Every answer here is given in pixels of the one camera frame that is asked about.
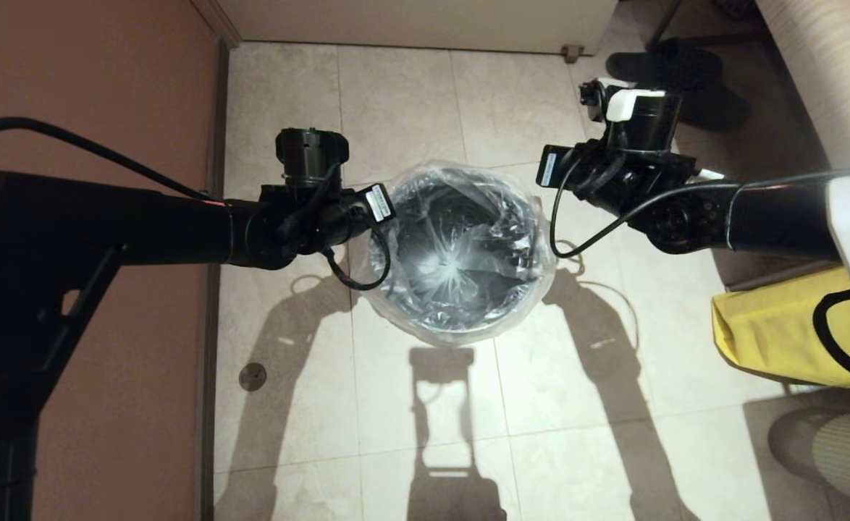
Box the clear plastic trash bag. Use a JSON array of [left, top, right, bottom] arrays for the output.
[[363, 159, 560, 348]]

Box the grey round trash bin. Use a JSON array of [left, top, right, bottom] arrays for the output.
[[376, 168, 547, 339]]

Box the yellow cloth bag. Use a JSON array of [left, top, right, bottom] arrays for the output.
[[711, 266, 850, 391]]

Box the white door panel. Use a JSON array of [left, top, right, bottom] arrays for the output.
[[215, 0, 620, 57]]

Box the beige striped sofa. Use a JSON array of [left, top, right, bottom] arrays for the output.
[[754, 0, 850, 174]]

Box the grey ribbed round stool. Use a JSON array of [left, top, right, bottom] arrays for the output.
[[767, 409, 850, 511]]

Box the braided black right arm cable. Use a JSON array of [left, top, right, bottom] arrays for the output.
[[577, 123, 630, 192]]

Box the braided black left wrist cable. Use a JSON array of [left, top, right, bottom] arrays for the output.
[[322, 223, 392, 292]]

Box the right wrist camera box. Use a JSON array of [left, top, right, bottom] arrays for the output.
[[578, 78, 620, 122]]

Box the smooth black right wrist cable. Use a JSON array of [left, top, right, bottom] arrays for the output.
[[550, 156, 850, 259]]

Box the dark metal frame rail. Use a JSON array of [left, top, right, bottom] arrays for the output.
[[725, 264, 842, 292]]

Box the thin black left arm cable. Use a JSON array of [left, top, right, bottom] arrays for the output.
[[0, 117, 216, 202]]

